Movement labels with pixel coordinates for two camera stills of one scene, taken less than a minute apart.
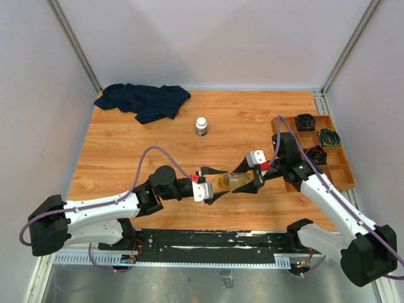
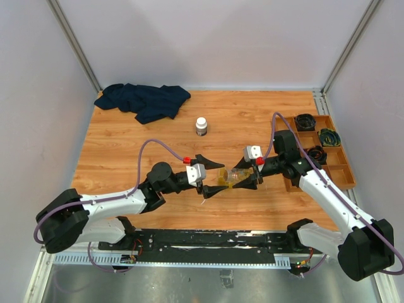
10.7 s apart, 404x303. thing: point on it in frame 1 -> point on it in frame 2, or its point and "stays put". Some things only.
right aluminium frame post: (360, 28) stays put
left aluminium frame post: (55, 9) stays put
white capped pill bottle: (201, 126) stays put
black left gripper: (207, 170) -> (208, 190)
